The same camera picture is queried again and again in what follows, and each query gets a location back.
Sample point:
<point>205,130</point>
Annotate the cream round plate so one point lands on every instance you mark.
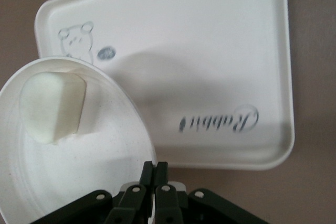
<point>92,161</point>

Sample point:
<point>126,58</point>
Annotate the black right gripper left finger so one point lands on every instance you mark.
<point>131,203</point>

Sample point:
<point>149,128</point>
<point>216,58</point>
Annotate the cream rectangular rabbit tray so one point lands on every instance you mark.
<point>197,51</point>

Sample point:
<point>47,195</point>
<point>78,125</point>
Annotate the brown table cover mat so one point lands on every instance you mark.
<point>315,77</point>

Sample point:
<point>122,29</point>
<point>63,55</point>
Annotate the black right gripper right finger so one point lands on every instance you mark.
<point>168,203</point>

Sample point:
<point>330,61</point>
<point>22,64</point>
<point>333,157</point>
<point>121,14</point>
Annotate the small white steamed bun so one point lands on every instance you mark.
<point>50,106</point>

